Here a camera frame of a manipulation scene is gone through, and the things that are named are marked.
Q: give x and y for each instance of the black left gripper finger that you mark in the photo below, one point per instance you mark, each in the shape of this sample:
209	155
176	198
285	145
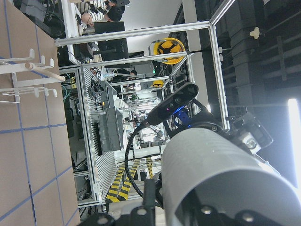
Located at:
149	194

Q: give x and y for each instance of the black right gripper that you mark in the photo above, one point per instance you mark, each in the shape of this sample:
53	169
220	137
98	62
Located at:
247	133

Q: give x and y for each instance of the grey plastic cup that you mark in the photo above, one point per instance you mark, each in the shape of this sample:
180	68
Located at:
201	168

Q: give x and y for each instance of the yellow hard hat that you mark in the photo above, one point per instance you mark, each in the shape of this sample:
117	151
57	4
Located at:
167	46

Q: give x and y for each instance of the black computer monitor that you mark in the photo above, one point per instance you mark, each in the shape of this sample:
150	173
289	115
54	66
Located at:
111	49

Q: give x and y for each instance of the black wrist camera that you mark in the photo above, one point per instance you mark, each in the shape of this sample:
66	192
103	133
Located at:
173	103

